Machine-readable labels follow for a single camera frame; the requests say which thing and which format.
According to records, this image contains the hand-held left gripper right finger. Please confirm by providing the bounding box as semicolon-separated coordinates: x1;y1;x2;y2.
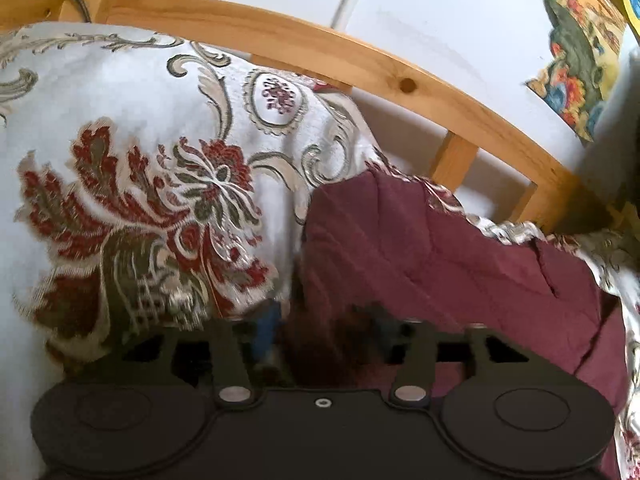
350;305;532;406

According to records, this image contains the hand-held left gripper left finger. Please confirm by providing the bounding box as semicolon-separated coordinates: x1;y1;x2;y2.
118;304;284;406

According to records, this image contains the maroon sweater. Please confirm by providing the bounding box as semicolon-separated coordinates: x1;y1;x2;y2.
280;167;632;480

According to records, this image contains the floral patterned bedspread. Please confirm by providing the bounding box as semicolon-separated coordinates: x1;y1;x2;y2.
0;21;640;480

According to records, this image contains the wooden headboard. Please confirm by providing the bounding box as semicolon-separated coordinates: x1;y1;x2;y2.
0;0;628;237

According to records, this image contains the colourful printed wall cloth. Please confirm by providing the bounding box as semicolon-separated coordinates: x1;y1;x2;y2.
525;0;640;148

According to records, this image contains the dark cable on bedpost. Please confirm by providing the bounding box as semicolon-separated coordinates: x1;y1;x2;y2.
50;0;97;25

